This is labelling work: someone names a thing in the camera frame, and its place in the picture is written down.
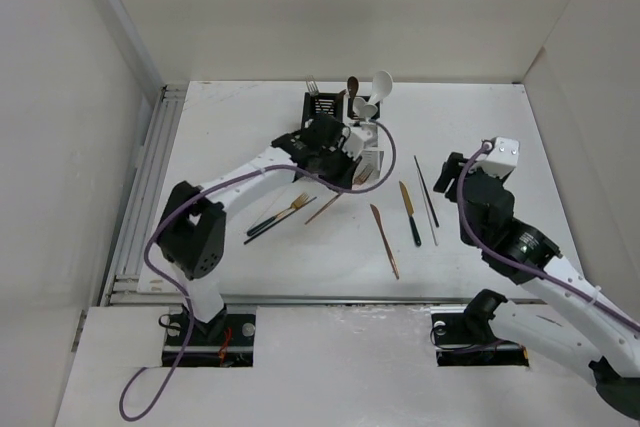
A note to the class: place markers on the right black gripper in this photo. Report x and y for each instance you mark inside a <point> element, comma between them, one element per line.
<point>450,169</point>

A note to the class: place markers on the gold fork green handle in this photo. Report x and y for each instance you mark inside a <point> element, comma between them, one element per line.
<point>280,214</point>

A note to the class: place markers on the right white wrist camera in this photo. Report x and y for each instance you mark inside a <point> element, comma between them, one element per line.
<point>499,158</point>

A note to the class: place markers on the white utensil rack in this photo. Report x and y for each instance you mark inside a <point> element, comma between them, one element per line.
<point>374,156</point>

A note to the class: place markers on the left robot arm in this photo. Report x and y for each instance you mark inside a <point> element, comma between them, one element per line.
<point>191,234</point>

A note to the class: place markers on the rose gold knife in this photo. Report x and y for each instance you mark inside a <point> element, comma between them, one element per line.
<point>378,219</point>

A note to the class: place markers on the silver fork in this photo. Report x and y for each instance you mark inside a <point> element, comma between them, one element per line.
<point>311,86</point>

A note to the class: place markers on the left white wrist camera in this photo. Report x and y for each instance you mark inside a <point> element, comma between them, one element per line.
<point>359,137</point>

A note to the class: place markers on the brown wooden spoon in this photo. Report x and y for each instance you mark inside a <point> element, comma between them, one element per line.
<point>352,88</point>

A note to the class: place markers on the black chopstick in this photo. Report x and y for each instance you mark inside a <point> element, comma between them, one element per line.
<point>429,202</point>
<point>263,231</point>

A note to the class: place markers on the left black chopstick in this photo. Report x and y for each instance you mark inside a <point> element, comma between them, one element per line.
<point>263,231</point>

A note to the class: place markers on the large white ceramic spoon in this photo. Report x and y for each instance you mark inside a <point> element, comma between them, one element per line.
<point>363,110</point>

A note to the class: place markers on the aluminium rail front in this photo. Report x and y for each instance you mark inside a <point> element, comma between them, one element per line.
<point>339,301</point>

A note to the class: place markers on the white chopstick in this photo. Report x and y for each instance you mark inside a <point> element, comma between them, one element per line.
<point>431,218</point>
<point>273,204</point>

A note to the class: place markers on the right black chopstick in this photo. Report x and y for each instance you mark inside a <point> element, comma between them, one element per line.
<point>429,202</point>

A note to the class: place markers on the aluminium rail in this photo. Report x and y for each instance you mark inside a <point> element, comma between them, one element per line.
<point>137,224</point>
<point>339,301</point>

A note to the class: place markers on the small white ceramic spoon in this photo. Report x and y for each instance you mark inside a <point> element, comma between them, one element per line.
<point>381,87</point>

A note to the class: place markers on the right white chopstick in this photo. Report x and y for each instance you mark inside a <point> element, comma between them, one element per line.
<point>431,218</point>

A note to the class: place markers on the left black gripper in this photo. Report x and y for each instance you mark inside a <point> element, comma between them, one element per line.
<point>344,177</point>

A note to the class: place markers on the black utensil rack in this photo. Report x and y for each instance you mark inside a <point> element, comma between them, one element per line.
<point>320,104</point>

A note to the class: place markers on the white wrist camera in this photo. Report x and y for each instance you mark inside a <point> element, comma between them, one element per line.
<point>359,137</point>
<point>499,158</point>

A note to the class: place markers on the left white chopstick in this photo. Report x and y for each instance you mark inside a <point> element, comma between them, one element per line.
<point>273,204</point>

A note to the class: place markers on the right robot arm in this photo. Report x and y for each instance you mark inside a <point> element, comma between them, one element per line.
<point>596,340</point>

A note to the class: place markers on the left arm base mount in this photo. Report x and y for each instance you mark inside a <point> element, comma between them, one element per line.
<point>230,346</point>

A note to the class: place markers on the gold knife green handle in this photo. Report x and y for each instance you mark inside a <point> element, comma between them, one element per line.
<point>410,213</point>

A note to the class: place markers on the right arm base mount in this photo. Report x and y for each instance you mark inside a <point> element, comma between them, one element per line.
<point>462,336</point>

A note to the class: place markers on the aluminium rail left side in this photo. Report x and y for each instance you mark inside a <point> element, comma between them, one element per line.
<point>137,224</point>

